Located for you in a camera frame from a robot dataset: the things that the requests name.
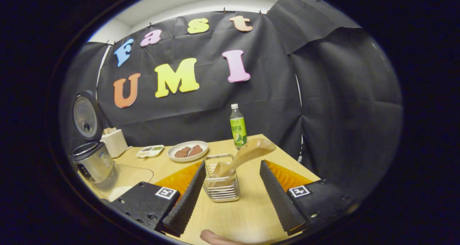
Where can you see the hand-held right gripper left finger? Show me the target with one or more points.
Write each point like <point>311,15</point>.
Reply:
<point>187,205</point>

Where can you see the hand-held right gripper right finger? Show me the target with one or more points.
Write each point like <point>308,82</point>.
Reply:
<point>280,198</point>

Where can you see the wooden spoon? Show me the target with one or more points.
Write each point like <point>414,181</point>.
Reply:
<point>251,151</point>

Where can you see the clear container of rice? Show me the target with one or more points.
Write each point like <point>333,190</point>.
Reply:
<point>122,193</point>

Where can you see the black rice cooker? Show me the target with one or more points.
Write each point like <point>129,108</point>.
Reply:
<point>95,162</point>

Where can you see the white plate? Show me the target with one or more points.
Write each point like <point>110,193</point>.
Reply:
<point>187,159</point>

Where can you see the brown meat piece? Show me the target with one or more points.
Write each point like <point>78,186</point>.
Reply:
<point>182,152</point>
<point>196,150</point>

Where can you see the white divided bean dish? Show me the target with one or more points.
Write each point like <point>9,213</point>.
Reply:
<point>150,151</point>

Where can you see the green tea bottle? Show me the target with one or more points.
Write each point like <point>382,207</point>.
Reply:
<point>238,130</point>

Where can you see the white toaster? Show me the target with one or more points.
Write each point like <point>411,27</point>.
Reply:
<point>115,146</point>

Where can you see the black backdrop cloth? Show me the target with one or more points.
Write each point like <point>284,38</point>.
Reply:
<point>201,112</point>

